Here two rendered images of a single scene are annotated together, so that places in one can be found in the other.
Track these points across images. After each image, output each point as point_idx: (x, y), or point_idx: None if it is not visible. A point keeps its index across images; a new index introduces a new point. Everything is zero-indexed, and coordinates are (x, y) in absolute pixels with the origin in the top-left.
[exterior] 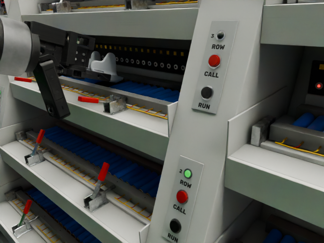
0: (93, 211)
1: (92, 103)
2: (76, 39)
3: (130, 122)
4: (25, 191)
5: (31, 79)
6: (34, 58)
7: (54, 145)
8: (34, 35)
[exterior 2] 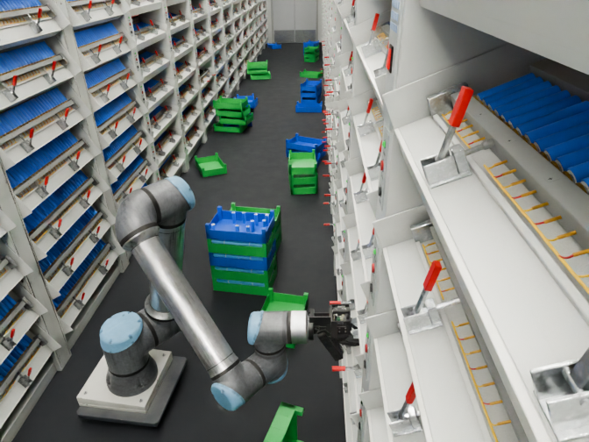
0: (354, 424)
1: (359, 352)
2: (336, 324)
3: (357, 395)
4: None
5: (340, 303)
6: (310, 338)
7: None
8: (309, 325)
